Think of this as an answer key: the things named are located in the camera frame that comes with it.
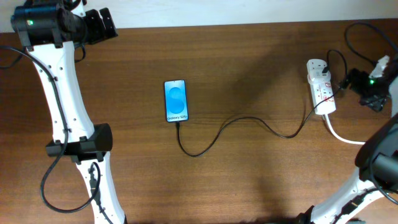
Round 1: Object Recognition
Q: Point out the blue screen smartphone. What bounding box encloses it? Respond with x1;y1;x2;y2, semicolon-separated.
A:
164;80;189;123

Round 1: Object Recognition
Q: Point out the black USB charging cable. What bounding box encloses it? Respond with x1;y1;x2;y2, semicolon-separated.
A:
175;49;348;158

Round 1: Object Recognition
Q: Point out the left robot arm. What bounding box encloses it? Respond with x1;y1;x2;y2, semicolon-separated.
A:
11;1;127;223

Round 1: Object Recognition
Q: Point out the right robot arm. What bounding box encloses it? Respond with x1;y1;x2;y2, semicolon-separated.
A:
294;56;397;223

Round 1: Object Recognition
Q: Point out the white USB charger plug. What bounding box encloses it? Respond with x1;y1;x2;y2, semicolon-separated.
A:
307;68;331;85

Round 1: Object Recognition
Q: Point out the white power strip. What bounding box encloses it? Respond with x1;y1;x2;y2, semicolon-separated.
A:
307;59;336;115

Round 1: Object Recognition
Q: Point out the left black camera cable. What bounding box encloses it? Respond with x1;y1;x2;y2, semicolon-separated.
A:
0;45;114;224

